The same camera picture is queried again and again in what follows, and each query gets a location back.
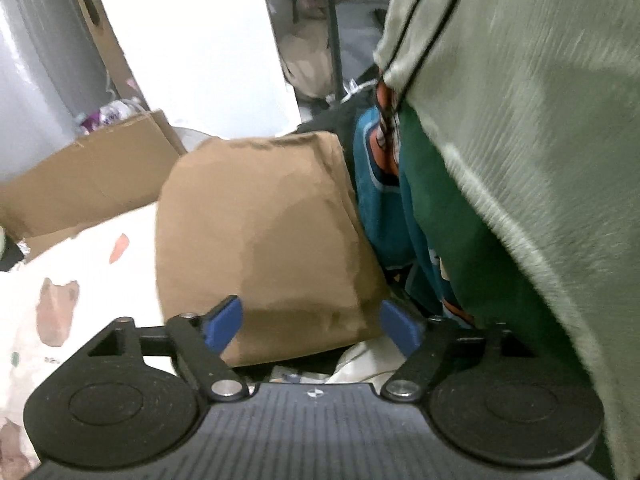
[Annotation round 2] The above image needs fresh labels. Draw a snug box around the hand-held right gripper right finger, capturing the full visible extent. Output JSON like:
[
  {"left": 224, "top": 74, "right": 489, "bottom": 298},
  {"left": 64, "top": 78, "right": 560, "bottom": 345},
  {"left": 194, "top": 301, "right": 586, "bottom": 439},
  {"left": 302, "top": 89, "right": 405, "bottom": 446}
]
[{"left": 380, "top": 299, "right": 551, "bottom": 404}]

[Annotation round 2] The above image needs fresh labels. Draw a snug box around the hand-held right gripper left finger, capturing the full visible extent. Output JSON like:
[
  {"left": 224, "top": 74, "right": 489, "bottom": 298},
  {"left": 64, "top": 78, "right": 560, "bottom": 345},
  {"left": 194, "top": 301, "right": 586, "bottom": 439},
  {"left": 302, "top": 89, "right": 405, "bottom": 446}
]
[{"left": 70, "top": 294, "right": 249, "bottom": 402}]

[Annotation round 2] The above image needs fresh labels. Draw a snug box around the brown printed t-shirt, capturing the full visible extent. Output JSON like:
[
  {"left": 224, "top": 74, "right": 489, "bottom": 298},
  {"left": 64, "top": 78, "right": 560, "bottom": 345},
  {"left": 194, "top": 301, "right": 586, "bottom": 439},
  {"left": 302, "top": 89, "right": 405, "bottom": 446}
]
[{"left": 155, "top": 131, "right": 393, "bottom": 367}]

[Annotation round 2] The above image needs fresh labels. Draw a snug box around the dark green garment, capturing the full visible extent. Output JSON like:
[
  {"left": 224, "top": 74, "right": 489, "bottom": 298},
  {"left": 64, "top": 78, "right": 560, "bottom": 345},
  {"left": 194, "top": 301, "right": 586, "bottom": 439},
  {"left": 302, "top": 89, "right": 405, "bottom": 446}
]
[{"left": 397, "top": 102, "right": 606, "bottom": 401}]

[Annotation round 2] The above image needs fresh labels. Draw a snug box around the white printed bedsheet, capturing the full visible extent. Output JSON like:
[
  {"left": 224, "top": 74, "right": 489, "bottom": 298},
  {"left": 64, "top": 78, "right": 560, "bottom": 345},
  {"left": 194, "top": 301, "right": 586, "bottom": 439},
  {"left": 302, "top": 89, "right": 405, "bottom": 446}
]
[{"left": 0, "top": 204, "right": 176, "bottom": 480}]

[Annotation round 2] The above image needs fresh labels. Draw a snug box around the purple white plastic bag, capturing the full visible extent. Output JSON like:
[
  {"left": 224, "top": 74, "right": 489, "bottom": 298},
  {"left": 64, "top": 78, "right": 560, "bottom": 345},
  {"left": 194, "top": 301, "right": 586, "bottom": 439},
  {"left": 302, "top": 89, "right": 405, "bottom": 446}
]
[{"left": 75, "top": 99, "right": 151, "bottom": 133}]

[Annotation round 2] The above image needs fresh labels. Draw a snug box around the light green jacket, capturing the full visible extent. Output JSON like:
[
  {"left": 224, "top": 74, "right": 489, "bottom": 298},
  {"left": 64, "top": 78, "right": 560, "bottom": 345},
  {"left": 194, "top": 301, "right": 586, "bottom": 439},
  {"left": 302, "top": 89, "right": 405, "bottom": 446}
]
[{"left": 375, "top": 0, "right": 640, "bottom": 480}]

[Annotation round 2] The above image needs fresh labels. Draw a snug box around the beige cloth bag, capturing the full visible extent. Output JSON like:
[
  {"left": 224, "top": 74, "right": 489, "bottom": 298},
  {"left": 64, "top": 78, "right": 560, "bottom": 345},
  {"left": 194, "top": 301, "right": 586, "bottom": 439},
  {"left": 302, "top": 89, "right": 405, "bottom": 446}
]
[{"left": 282, "top": 0, "right": 341, "bottom": 101}]

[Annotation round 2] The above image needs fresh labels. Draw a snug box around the wooden table black leg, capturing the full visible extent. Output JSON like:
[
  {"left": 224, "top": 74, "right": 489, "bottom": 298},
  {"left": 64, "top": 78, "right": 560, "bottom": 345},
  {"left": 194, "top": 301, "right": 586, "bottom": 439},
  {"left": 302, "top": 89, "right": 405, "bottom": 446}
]
[{"left": 265, "top": 0, "right": 408, "bottom": 103}]

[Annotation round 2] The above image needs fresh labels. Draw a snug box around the white cord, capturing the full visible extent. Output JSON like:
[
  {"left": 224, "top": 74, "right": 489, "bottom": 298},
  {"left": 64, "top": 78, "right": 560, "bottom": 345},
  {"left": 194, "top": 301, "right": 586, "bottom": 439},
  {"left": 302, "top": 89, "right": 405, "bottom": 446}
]
[{"left": 325, "top": 76, "right": 383, "bottom": 106}]

